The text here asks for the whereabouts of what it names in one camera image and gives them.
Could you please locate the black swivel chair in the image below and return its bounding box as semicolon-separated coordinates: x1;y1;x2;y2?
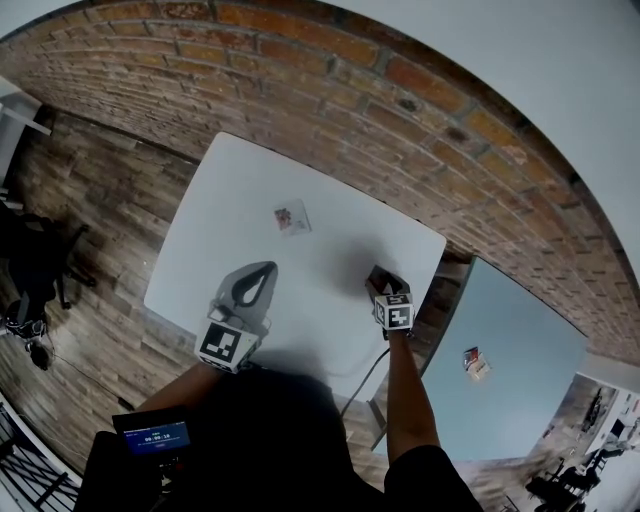
524;449;617;512

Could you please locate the black headset with cables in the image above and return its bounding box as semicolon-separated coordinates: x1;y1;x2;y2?
4;314;57;372

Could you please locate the clear packet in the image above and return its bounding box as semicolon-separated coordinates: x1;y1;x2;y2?
272;198;313;238

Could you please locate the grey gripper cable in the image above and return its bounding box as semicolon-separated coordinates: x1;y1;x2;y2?
339;332;394;417

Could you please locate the white table leg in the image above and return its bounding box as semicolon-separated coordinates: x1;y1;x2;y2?
367;399;389;454

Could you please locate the black chest-mounted screen device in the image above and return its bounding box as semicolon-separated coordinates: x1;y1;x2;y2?
110;405;193;457

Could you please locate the black metal rack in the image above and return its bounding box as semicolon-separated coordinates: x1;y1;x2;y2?
0;399;82;512

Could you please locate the black office chair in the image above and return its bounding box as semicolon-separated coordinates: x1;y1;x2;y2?
0;199;97;321

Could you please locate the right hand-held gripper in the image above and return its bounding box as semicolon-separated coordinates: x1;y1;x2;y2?
365;265;417;342

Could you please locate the person's right forearm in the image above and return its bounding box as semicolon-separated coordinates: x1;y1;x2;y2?
384;329;442;469

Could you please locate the person's left forearm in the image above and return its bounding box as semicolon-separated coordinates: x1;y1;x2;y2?
133;359;237;414

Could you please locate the person's black clothing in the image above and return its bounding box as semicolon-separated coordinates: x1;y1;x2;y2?
74;367;485;512

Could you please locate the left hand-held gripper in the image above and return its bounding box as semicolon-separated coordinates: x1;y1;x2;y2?
196;260;279;374

